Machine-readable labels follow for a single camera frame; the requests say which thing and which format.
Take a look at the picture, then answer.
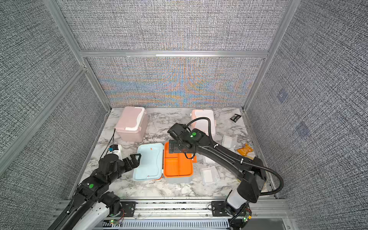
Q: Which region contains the clear plastic gauze box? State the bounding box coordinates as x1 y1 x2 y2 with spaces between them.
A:
221 135 237 149

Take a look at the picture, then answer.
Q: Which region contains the white pink medicine chest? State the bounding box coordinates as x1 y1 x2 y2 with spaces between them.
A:
190 109 216 137

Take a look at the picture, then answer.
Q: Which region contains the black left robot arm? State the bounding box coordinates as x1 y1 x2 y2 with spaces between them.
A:
49 153 141 230

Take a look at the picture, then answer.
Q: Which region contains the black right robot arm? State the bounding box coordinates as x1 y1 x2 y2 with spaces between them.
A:
168 117 284 217

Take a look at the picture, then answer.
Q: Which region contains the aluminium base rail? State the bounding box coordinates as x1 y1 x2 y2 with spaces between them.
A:
62 197 298 230

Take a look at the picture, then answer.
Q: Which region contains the orange plastic toy piece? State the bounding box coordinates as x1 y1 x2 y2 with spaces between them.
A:
237 144 255 158

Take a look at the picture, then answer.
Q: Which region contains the pink white medicine box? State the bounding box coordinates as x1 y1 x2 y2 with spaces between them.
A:
115 106 148 142

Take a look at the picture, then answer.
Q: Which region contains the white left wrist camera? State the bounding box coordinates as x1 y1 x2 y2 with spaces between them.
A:
107 144 122 160

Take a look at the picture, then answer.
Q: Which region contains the black foil sachet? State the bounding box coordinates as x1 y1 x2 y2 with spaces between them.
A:
230 114 241 123

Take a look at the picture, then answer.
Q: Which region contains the blue orange medicine box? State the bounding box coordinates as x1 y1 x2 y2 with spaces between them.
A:
133 142 197 184

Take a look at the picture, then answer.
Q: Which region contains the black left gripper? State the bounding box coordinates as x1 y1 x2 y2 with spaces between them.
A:
108 152 141 186

